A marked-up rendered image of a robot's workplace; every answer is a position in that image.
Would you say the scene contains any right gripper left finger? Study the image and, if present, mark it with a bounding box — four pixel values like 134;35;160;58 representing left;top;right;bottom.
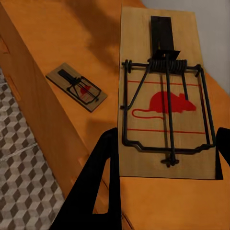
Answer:
50;127;122;230

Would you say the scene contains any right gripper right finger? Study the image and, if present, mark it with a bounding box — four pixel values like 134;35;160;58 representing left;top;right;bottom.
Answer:
216;127;230;166

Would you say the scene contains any mousetrap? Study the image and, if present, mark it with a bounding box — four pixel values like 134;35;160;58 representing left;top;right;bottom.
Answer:
117;7;223;180
46;62;108;113

